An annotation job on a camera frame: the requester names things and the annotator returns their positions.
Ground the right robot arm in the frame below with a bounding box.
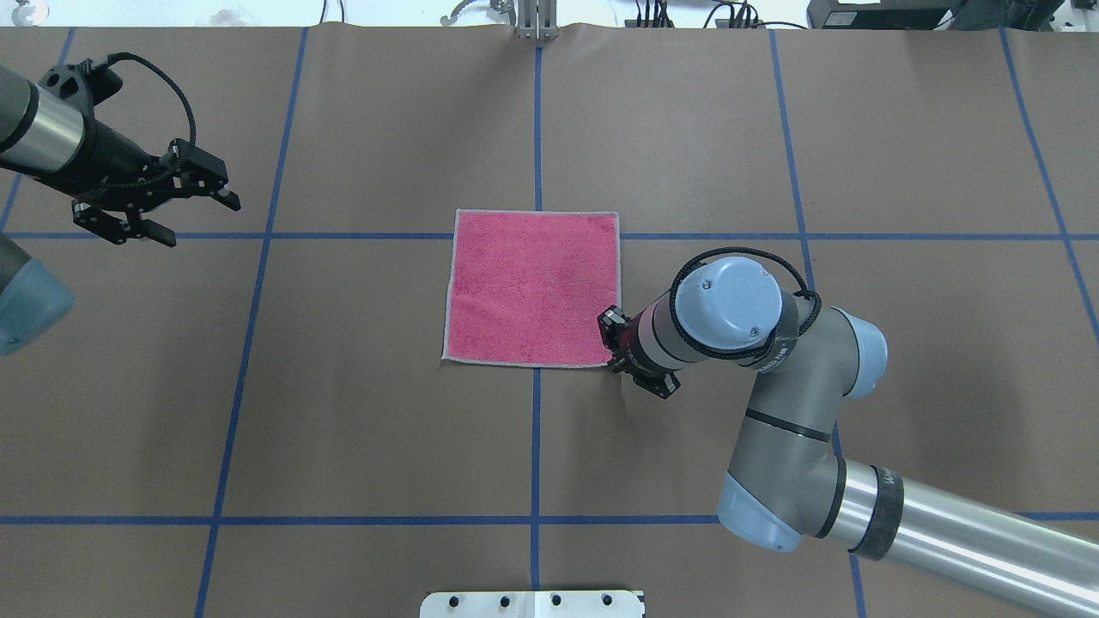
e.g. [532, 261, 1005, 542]
[598, 246, 1098, 617]

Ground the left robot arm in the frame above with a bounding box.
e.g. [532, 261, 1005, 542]
[1, 52, 242, 247]

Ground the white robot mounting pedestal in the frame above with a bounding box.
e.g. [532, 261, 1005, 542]
[419, 591, 647, 617]

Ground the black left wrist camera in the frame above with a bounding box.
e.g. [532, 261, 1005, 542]
[38, 58, 124, 115]

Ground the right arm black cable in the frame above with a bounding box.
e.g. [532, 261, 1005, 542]
[669, 249, 823, 363]

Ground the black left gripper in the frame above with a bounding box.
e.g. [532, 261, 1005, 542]
[73, 120, 242, 247]

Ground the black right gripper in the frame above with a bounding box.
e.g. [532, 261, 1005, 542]
[599, 306, 682, 400]

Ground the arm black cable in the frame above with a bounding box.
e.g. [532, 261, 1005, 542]
[82, 52, 197, 194]
[669, 249, 823, 363]

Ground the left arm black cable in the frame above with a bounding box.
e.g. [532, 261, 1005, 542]
[82, 52, 197, 194]

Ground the pink and grey towel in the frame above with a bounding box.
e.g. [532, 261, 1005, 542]
[442, 209, 622, 369]

